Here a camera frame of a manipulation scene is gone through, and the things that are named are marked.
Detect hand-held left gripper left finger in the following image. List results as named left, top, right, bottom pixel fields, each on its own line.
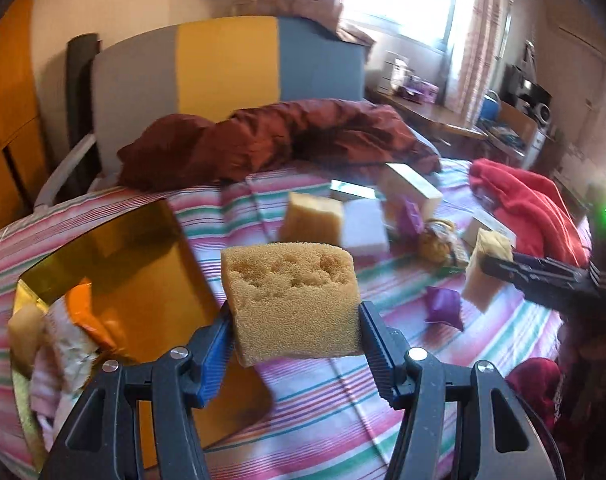
left=43, top=302, right=236, bottom=480

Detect blue container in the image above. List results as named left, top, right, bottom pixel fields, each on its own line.
left=480, top=89, right=501, bottom=121

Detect red patterned clothing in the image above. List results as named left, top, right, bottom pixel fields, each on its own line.
left=506, top=357, right=566, bottom=431

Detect cardboard box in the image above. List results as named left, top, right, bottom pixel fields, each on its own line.
left=498, top=100, right=539, bottom=142

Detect pale yellow sponge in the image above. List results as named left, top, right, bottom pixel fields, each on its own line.
left=8, top=302, right=46, bottom=376

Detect pink cloth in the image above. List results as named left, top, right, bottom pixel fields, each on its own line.
left=30, top=350, right=71, bottom=441

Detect purple storage box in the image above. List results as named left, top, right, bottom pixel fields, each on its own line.
left=399, top=82, right=440, bottom=103

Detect red cloth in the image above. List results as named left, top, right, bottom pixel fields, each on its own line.
left=469, top=158, right=589, bottom=268

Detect orange snack packet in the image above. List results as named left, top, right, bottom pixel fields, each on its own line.
left=43, top=277, right=118, bottom=391

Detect striped bed sheet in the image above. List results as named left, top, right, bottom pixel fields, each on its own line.
left=0, top=157, right=591, bottom=480

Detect maroon duvet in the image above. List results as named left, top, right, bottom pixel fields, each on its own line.
left=117, top=99, right=441, bottom=191

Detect white drawer unit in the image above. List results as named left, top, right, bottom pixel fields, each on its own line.
left=383, top=50, right=414, bottom=93

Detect wooden desk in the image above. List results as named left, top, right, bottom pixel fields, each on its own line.
left=368, top=87, right=489, bottom=143

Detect large yellow sponge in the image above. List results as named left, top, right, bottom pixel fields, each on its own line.
left=220, top=241, right=364, bottom=367

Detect large cream carton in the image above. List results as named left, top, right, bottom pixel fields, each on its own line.
left=380, top=162, right=444, bottom=221

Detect white foam block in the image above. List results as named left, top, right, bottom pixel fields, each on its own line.
left=340, top=200, right=390, bottom=256

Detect small yellow sponge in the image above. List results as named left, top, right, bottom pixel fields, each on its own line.
left=460, top=227, right=515, bottom=313

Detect orange wardrobe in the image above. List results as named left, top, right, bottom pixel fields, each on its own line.
left=0, top=0, right=51, bottom=241

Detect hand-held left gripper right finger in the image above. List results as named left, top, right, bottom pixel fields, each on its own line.
left=358, top=300, right=566, bottom=480

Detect gold lined box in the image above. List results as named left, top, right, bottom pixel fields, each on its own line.
left=10, top=199, right=279, bottom=476

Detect green white carton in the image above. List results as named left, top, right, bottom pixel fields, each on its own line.
left=329, top=179, right=379, bottom=203

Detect purple snack packet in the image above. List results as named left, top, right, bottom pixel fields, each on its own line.
left=425, top=286, right=465, bottom=331
left=400, top=197, right=426, bottom=238

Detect black stereo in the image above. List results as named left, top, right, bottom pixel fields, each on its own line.
left=503, top=62, right=554, bottom=126

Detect flat white carton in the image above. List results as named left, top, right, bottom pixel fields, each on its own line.
left=460, top=208, right=516, bottom=248

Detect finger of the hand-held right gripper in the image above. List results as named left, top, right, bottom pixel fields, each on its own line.
left=520, top=285, right=604, bottom=320
left=482, top=252, right=598, bottom=290

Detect yellow socks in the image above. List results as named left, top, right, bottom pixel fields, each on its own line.
left=417, top=219, right=456, bottom=265

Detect white chair armrest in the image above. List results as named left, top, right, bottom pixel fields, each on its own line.
left=33, top=132, right=98, bottom=208

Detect grey yellow blue headboard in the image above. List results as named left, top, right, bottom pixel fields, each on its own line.
left=92, top=16, right=371, bottom=161

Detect clear snack packet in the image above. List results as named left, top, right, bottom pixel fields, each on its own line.
left=438, top=217, right=471, bottom=268

